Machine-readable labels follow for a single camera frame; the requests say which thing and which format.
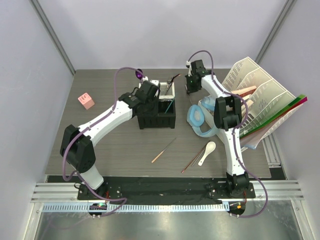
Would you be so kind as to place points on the green and magenta folders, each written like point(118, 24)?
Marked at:
point(271, 112)

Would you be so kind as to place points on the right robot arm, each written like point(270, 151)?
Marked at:
point(227, 116)

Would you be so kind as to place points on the dark brown chopstick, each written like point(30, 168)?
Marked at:
point(194, 158)

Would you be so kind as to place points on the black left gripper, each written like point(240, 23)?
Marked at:
point(155, 100)

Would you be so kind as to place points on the large white ceramic spoon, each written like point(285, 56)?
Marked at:
point(210, 147)

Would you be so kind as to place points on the black mounting base plate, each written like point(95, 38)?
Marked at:
point(170, 190)

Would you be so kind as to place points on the purple iridescent spoon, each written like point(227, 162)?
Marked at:
point(139, 74)

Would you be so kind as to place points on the light blue headphones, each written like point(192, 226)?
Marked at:
point(196, 117)

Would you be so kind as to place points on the white desk file organizer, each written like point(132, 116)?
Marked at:
point(246, 73)

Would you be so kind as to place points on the rose gold chopstick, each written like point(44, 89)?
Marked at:
point(163, 151)

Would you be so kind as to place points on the black slotted utensil caddy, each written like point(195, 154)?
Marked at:
point(161, 119)

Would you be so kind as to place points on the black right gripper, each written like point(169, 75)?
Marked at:
point(188, 88)

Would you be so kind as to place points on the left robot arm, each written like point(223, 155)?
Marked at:
point(78, 143)

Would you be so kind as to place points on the white slotted utensil caddy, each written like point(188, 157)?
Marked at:
point(166, 92)

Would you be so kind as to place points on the pink cube power adapter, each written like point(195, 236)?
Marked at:
point(86, 101)

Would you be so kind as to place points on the aluminium frame rail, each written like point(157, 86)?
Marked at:
point(67, 197)

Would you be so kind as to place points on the red book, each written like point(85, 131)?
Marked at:
point(245, 93)

